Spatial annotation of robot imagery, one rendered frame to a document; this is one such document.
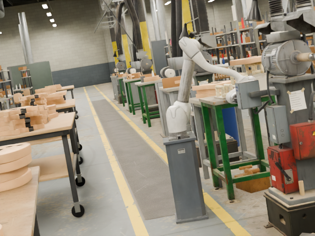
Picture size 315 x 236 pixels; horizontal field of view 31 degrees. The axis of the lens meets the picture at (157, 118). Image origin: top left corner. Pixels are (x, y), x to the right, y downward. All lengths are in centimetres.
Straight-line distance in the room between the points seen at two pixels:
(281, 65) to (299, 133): 49
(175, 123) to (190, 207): 72
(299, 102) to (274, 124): 23
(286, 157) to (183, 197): 109
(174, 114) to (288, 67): 115
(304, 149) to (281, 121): 26
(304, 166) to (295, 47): 85
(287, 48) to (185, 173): 141
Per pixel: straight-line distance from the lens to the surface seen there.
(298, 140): 398
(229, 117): 767
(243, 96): 423
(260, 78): 524
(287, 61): 402
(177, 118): 469
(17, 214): 228
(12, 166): 278
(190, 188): 475
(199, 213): 481
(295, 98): 407
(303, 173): 417
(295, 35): 410
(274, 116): 406
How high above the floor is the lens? 143
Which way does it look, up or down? 6 degrees down
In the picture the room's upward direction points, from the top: 9 degrees counter-clockwise
